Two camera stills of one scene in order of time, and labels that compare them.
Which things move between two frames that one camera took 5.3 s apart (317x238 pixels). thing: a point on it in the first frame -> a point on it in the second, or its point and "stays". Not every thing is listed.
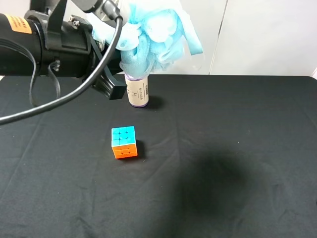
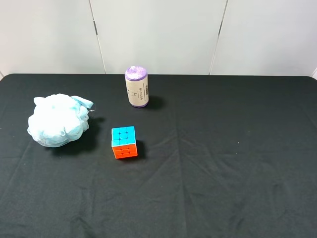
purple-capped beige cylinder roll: (138, 91) stays
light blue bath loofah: (155, 32) -> (58, 119)
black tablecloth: (218, 156) stays
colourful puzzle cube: (123, 142) stays
